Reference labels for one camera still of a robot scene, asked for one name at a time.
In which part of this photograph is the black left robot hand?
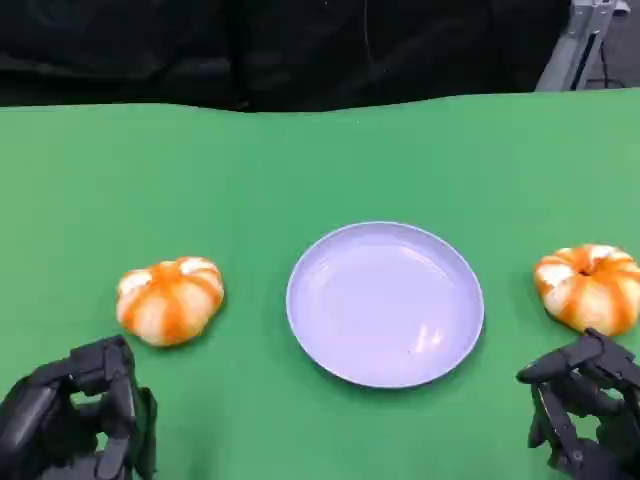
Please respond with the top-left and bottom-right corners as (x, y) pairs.
(0, 334), (159, 480)

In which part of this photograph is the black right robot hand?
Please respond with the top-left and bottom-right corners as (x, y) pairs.
(515, 327), (640, 480)

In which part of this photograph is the orange white toy bread roll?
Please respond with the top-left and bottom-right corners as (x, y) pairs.
(533, 243), (640, 337)
(115, 256), (225, 349)

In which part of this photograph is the lilac plate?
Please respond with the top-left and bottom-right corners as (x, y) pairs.
(285, 221), (485, 390)

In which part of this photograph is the green table cloth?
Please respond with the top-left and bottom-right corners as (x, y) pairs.
(0, 87), (640, 480)

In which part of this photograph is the black backdrop cloth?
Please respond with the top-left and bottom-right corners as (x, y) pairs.
(0, 0), (574, 114)

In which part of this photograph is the black cable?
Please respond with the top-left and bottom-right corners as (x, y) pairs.
(597, 37), (626, 89)

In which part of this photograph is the grey metal frame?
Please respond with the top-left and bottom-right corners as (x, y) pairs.
(534, 0), (640, 92)

